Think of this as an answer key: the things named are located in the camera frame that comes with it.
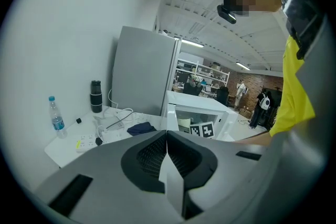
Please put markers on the grey refrigerator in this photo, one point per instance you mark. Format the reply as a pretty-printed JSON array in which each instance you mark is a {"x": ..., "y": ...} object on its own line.
[{"x": 143, "y": 70}]

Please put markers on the cream cup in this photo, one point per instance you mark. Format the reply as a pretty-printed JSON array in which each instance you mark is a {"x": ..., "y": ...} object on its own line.
[{"x": 183, "y": 123}]

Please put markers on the person's right forearm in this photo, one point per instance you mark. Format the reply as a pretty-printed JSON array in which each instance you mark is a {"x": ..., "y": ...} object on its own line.
[{"x": 256, "y": 139}]

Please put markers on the cardboard box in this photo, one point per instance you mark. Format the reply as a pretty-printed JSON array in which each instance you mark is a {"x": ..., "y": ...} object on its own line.
[{"x": 246, "y": 112}]

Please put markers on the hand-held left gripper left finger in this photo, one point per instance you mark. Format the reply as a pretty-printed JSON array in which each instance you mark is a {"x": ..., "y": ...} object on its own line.
[{"x": 105, "y": 165}]

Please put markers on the white microwave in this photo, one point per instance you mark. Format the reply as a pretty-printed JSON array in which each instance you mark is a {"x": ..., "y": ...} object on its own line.
[{"x": 199, "y": 103}]

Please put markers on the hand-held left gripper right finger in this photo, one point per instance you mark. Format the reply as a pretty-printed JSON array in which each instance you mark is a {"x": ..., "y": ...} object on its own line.
[{"x": 228, "y": 165}]

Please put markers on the black thermos flask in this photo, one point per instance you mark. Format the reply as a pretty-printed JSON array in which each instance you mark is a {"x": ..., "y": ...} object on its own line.
[{"x": 96, "y": 98}]

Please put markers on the dark blue cloth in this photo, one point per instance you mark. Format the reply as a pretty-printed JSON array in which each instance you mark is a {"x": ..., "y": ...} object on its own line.
[{"x": 141, "y": 128}]

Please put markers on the black plug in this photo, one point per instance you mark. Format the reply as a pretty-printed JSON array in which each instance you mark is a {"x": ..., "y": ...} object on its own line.
[{"x": 98, "y": 141}]

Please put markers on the black head camera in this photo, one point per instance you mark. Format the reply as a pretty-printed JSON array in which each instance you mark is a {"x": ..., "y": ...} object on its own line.
[{"x": 227, "y": 15}]

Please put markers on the white power strip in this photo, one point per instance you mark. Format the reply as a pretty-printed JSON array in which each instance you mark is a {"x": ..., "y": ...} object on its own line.
[{"x": 85, "y": 143}]

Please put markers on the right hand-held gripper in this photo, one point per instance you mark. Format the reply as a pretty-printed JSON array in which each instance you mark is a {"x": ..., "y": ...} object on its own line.
[{"x": 206, "y": 130}]

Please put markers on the white storage shelving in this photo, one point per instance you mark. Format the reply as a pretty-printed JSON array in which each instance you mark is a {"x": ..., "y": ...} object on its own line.
[{"x": 210, "y": 73}]

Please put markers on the clear plastic water bottle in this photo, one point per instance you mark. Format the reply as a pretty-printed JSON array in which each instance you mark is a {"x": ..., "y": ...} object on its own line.
[{"x": 57, "y": 120}]

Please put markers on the person's yellow shirt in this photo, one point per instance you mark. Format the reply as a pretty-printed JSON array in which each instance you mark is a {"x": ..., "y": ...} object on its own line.
[{"x": 294, "y": 91}]

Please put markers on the ceiling light bar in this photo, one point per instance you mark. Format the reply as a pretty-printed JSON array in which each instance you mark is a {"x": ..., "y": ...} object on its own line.
[
  {"x": 242, "y": 65},
  {"x": 193, "y": 43}
]

